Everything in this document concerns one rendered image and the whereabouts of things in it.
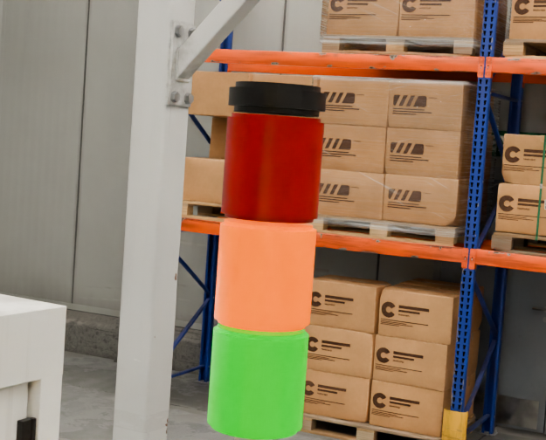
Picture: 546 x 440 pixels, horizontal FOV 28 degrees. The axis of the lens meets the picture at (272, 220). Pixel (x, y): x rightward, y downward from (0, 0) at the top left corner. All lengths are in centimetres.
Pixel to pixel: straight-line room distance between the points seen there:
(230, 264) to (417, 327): 789
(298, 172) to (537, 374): 901
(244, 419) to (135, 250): 261
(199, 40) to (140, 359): 92
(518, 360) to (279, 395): 900
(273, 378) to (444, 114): 771
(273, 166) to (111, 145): 1063
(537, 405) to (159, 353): 665
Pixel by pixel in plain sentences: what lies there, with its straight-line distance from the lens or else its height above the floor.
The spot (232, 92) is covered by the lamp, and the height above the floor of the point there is 233.
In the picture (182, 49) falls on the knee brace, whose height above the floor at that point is 254.
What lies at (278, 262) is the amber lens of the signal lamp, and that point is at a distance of 54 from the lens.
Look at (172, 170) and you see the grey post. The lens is 314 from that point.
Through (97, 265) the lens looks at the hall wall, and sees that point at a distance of 1130.
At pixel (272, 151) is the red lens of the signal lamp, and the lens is 54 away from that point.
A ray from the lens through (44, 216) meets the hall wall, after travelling 1166.
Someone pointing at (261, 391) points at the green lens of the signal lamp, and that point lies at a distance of 55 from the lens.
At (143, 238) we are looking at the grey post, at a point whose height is 200.
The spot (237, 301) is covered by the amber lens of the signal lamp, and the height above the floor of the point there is 223.
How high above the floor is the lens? 231
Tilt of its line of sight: 4 degrees down
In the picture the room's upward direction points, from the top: 4 degrees clockwise
